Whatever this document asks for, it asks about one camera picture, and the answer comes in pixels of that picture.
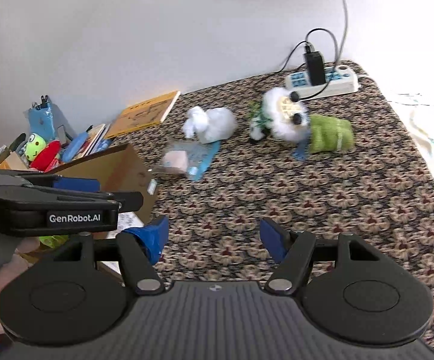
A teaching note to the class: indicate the green frog plush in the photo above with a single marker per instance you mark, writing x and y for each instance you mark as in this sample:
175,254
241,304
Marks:
53,242

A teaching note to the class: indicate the picture book stack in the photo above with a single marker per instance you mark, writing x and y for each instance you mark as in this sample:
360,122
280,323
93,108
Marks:
93,135

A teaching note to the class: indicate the green towel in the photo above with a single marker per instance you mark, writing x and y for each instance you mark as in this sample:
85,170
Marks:
330,134

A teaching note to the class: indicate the blue pencil case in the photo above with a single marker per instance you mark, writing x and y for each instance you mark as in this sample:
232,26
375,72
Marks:
74,147

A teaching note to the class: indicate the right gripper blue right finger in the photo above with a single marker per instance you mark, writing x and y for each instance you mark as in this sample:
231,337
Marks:
292,252

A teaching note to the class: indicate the white fluffy round plush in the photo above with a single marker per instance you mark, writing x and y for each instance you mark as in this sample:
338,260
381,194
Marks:
286,116

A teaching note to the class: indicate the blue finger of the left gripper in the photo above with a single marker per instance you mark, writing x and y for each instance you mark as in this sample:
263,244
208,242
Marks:
76,184

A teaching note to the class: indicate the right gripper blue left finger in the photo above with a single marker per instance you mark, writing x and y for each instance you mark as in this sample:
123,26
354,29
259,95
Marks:
140,249

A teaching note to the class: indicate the brown cardboard box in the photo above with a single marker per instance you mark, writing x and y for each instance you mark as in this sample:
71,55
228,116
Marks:
118,169

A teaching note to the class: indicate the pink toy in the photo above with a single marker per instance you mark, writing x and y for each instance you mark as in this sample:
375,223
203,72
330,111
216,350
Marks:
186,158

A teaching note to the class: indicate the white cloth bundle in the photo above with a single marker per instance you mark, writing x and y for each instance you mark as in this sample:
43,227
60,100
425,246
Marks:
209,126

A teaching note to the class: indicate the small panda plush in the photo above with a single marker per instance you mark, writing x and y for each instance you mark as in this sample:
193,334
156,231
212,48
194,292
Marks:
259,123

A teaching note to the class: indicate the black charger adapter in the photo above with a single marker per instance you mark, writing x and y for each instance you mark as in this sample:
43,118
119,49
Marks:
314,66

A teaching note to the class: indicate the orange white package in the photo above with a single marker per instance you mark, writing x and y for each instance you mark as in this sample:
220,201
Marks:
13,162

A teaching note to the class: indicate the small green frog head toy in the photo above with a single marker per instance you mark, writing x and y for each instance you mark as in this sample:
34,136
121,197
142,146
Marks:
34,146

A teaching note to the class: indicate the yellow book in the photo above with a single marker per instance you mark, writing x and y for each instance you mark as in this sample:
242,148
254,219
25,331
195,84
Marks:
142,115

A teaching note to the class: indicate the patterned brown bed cover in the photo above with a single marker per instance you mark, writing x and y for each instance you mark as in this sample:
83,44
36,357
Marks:
381,190

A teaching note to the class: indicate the red plush toy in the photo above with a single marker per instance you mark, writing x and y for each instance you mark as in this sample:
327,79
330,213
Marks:
43,160

